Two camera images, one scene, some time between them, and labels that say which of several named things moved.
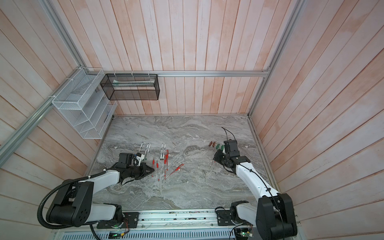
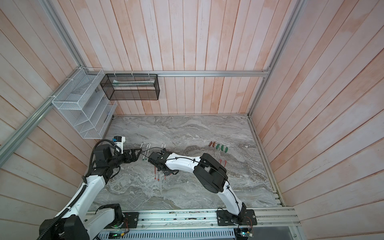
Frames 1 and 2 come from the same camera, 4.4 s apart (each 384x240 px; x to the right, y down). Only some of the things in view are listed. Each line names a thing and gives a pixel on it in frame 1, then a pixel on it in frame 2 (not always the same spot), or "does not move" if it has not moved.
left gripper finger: x=146 y=170 → x=140 y=150
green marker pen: x=148 y=151 does not move
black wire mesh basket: x=131 y=86 does not move
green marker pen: x=146 y=152 does not move
